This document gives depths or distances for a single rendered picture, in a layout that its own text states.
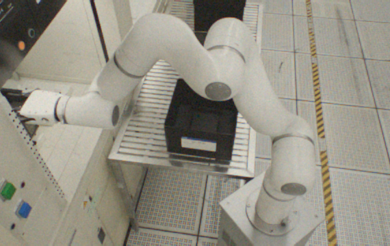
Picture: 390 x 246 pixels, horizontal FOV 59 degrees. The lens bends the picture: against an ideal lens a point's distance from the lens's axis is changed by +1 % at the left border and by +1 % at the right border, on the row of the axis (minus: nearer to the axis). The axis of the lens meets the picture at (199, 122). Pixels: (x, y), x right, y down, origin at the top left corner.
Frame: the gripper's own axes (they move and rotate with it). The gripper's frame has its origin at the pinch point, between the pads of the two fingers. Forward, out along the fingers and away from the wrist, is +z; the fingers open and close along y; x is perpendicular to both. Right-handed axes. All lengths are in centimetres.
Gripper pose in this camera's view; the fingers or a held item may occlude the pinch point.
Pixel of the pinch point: (11, 103)
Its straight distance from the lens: 115.3
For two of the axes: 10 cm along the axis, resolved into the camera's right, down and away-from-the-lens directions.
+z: -9.9, -1.2, 0.9
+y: 1.4, -7.6, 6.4
